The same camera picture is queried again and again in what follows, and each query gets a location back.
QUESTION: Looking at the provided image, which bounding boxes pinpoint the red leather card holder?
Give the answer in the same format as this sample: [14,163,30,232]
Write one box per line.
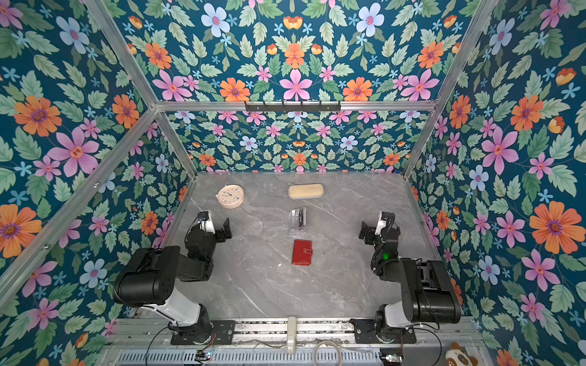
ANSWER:
[291,239,313,266]

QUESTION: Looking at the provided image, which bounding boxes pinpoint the clear acrylic card stand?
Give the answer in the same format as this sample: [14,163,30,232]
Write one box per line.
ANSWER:
[288,207,305,235]

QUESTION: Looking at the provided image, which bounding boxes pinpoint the cards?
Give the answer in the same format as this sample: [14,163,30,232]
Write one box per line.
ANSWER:
[297,207,307,230]

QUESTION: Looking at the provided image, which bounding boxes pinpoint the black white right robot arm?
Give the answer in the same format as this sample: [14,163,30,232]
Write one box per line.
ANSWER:
[359,211,462,343]

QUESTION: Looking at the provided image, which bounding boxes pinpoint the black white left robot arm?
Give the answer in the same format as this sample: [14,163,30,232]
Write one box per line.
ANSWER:
[113,211,232,345]

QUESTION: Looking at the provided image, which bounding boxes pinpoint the pink round alarm clock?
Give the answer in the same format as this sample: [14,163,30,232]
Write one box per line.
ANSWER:
[215,185,245,210]

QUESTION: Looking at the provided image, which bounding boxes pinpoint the beige glasses case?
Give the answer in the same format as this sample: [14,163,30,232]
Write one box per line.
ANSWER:
[288,184,324,200]

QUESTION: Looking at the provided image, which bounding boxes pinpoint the white vent grille strip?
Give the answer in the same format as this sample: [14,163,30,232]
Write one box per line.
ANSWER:
[112,348,382,365]

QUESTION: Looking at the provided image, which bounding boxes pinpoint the black hook bar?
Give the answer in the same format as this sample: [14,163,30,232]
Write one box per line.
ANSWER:
[244,102,342,113]

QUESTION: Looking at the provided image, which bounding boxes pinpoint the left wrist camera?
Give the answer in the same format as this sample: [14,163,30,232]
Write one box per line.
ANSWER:
[198,211,215,234]

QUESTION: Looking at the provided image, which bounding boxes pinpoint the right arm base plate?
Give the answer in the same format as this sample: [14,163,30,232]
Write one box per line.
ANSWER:
[349,319,417,345]

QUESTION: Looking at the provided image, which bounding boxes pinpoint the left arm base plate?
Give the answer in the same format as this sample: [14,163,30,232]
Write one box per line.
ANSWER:
[170,320,236,346]

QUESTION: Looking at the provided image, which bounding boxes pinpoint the coiled beige cable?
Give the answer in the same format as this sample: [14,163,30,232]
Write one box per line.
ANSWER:
[312,340,343,366]

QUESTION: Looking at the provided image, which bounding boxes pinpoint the white rail clip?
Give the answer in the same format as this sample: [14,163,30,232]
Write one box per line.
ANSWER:
[285,316,298,355]

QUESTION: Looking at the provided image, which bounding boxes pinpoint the aluminium front rail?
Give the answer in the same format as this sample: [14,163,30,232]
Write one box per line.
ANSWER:
[106,317,485,347]

